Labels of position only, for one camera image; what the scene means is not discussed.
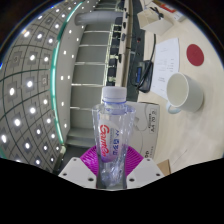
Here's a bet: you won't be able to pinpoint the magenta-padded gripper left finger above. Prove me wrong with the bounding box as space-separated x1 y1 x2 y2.
58 144 101 188

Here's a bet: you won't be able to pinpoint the white ceramic mug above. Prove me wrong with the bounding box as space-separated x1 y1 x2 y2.
165 72 205 115

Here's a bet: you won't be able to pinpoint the white copy paper carton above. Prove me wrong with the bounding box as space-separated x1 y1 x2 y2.
128 101 161 159

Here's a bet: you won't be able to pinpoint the flat round red coaster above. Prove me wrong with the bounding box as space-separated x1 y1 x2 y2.
186 43 205 67

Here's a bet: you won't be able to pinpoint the clear plastic water bottle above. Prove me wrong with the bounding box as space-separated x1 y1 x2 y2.
91 85 137 189

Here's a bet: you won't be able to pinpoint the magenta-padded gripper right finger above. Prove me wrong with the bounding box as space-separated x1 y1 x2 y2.
123 144 165 188

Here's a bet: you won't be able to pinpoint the printed white paper sheet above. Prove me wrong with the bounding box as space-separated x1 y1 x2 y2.
151 37 181 101

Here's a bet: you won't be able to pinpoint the long curved conference desk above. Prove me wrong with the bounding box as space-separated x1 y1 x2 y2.
114 0 148 101

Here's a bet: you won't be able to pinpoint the recessed ceiling lights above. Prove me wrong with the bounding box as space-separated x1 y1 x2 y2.
0 0 91 168

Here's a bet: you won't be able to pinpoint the black desk conference unit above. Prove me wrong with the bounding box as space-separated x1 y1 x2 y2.
133 59 155 94

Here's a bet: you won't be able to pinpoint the row of black office chairs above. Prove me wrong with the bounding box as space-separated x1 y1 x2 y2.
108 0 126 78

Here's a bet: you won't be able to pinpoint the black tool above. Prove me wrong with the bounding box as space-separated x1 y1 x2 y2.
151 6 166 19

